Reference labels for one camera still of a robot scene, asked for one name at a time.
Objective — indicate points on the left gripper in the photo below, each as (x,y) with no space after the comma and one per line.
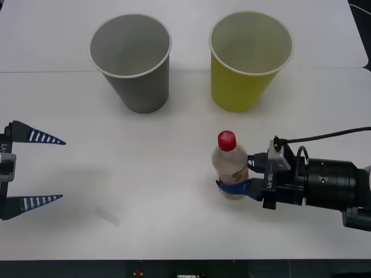
(5,144)

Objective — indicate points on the grey plastic bin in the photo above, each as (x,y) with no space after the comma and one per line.
(139,87)

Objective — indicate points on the red push button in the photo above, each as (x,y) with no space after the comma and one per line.
(137,272)

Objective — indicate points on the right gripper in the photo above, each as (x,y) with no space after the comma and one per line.
(285,186)

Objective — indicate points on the yellow-green plastic bin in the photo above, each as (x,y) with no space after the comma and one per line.
(234,89)

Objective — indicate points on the clear bottle with red cap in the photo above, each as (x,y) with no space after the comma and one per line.
(229,162)

